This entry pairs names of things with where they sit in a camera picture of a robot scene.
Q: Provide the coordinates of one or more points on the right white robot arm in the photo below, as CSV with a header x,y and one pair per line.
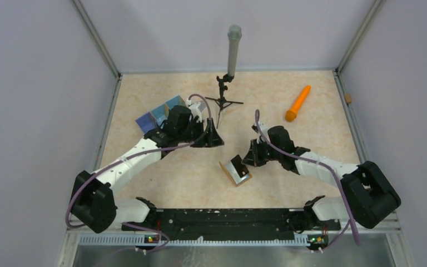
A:
x,y
366,195

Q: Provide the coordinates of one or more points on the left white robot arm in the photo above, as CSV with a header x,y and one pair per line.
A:
x,y
92,201

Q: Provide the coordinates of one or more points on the black tripod stand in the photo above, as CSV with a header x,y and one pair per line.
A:
x,y
222,102

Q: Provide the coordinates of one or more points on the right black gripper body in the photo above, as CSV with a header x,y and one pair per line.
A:
x,y
266,153

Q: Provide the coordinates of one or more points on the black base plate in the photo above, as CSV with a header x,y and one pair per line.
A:
x,y
235,224

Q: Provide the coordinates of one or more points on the grey microphone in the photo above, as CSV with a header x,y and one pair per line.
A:
x,y
234,35

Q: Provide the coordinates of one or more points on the small wooden block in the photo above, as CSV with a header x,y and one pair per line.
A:
x,y
347,98

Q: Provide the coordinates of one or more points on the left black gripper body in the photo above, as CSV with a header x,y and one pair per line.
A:
x,y
194,132

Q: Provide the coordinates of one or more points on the orange marker pen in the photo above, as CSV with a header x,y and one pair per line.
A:
x,y
292,112

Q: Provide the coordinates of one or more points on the blue compartment organizer box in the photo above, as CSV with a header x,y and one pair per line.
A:
x,y
155,117

